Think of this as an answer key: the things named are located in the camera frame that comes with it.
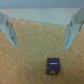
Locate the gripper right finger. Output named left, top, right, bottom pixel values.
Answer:
left=63, top=7, right=84, bottom=51

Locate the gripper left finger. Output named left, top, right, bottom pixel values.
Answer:
left=0, top=11, right=19, bottom=48

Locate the purple block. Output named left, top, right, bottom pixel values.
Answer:
left=46, top=57, right=61, bottom=76

